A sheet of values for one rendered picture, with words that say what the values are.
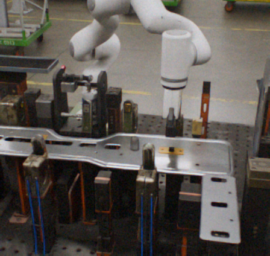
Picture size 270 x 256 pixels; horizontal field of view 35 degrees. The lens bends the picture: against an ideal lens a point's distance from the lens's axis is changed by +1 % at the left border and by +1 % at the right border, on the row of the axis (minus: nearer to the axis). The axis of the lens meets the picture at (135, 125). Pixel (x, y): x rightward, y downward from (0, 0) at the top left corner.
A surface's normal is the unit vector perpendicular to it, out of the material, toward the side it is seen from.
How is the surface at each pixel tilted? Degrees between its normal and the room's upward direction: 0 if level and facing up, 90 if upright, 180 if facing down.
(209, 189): 0
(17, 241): 0
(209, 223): 0
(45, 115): 90
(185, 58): 91
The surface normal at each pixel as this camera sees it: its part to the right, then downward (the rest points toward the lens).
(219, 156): 0.00, -0.89
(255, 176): -0.16, 0.43
